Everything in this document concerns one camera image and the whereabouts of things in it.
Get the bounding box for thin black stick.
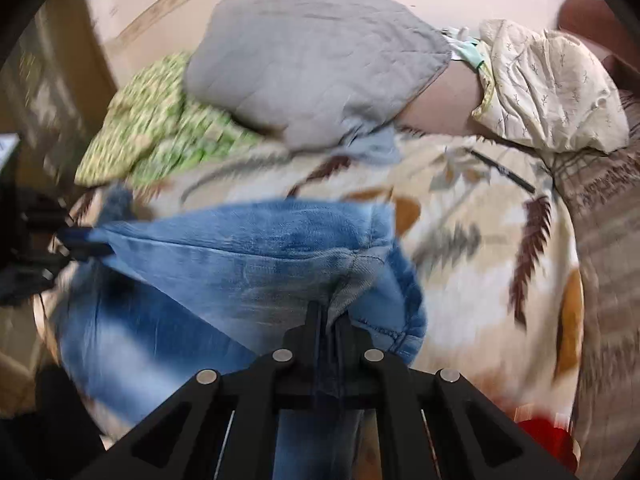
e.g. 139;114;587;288
465;147;537;194

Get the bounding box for blue denim pants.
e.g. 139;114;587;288
50;182;429;480

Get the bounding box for brown checked bed sheet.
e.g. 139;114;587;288
545;90;640;480

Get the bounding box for teal and white small item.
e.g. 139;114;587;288
442;27;489;72

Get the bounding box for green patterned blanket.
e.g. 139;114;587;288
74;52;267;189

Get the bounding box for grey quilted pillow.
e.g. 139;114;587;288
184;0;453;154

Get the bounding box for cream patterned pillow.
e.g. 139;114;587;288
470;19;631;154

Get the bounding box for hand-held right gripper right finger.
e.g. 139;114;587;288
329;312;576;480

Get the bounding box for leaf printed blanket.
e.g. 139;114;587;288
70;130;587;461

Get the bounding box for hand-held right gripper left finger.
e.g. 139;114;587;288
75;301;324;480

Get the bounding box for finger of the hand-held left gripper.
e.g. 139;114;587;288
56;227;115;262

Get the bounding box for red object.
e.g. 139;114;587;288
515;402;581;472

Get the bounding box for pinkish beige pillow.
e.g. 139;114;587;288
399;66;488;138

